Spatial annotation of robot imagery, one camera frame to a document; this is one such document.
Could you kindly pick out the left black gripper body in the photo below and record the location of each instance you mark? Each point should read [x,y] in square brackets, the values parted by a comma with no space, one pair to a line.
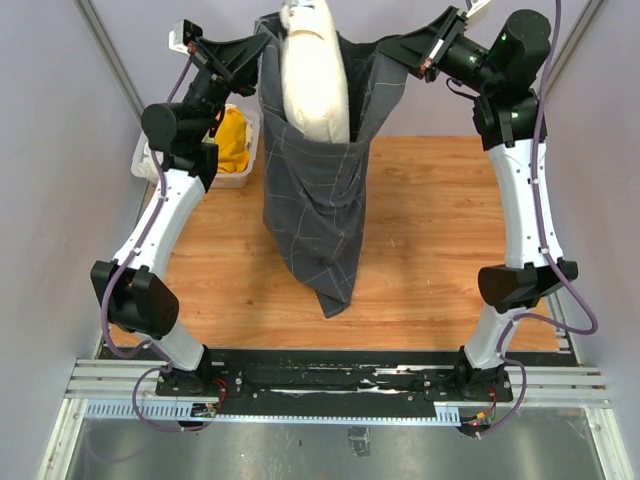
[212,86]

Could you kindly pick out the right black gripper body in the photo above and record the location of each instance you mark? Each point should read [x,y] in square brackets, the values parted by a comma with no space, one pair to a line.
[451,51]

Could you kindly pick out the cream white pillow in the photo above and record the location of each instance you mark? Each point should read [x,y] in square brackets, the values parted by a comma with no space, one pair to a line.
[313,75]

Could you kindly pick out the dark grey checked pillowcase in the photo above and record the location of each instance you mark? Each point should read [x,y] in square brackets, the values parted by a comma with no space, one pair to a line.
[315,192]

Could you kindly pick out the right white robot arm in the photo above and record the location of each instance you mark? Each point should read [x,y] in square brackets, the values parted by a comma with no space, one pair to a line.
[509,118]

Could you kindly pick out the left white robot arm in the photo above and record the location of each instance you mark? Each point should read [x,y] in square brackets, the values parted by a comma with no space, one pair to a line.
[130,288]

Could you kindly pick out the white patterned cloth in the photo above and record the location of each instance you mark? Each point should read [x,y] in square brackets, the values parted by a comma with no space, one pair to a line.
[146,166]

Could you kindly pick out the yellow cloth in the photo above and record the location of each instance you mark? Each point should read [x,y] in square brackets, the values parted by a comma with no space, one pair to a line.
[232,141]

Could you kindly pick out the translucent plastic bin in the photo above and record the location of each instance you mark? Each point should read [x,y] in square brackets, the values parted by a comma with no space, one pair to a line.
[225,181]

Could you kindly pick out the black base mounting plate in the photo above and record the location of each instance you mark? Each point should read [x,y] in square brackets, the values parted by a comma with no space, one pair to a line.
[337,384]

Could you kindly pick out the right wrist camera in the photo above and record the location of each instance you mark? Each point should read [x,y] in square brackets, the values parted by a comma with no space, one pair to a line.
[474,7]

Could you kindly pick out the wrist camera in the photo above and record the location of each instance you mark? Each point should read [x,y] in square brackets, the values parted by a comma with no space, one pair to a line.
[474,7]
[176,42]

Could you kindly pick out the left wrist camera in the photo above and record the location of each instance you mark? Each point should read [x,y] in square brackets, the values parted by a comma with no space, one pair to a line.
[176,42]

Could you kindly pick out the grey slotted cable duct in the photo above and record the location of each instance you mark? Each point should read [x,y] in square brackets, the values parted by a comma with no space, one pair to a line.
[165,411]

